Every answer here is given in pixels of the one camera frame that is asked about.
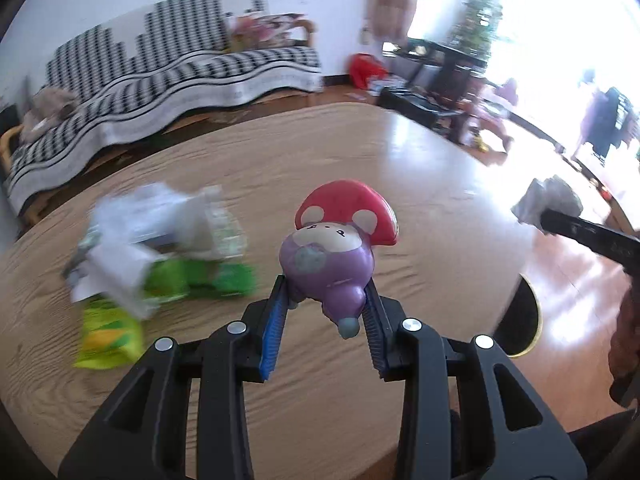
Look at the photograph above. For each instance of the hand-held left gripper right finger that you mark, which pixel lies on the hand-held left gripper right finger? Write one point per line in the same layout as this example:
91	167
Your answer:
374	332

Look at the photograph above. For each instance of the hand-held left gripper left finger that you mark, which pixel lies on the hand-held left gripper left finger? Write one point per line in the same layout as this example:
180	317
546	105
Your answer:
272	332

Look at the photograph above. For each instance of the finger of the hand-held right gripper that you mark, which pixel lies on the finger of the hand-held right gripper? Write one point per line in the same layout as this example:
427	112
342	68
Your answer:
590	237

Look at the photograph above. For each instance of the grey paper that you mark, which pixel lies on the grey paper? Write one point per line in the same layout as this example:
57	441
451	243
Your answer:
547	195

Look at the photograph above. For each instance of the purple red mushroom toy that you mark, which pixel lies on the purple red mushroom toy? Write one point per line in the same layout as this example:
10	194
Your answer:
325	270

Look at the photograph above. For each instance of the black bin with yellow rim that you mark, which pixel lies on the black bin with yellow rim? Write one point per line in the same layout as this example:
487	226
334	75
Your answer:
525	320

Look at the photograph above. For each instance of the clear wrapper with green print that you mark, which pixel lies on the clear wrapper with green print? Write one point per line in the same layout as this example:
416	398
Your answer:
222	230

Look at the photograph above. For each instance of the yellow green snack packet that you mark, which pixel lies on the yellow green snack packet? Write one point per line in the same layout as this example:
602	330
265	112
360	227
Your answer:
107	335

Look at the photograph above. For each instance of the person's right hand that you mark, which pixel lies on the person's right hand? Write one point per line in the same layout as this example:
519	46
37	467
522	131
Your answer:
627	340

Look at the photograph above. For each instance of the dark hanging clothes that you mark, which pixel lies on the dark hanging clothes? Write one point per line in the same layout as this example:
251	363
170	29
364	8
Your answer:
607	110

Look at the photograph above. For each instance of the small yellow toy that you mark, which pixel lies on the small yellow toy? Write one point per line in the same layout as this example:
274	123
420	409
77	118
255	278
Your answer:
483	146

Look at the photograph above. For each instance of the pink toy figure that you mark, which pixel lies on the pink toy figure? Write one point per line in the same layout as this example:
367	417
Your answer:
502	105

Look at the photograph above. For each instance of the low black table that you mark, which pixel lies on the low black table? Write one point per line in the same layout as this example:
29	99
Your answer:
415	105

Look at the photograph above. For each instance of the green potted plant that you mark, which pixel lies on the green potted plant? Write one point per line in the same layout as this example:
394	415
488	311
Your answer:
477	20

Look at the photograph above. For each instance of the red plastic bag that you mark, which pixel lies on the red plastic bag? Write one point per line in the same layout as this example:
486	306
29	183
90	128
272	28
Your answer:
365	70

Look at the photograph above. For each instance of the checkered sofa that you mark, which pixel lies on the checkered sofa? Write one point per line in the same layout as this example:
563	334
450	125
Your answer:
150	100

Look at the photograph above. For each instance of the pink white printed bags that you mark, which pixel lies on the pink white printed bags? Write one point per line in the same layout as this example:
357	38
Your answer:
270	27

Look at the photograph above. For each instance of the beige plush toy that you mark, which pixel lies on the beige plush toy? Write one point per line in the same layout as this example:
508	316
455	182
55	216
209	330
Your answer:
50	105

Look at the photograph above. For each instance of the wooden sofa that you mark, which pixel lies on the wooden sofa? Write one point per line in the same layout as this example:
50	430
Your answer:
10	137

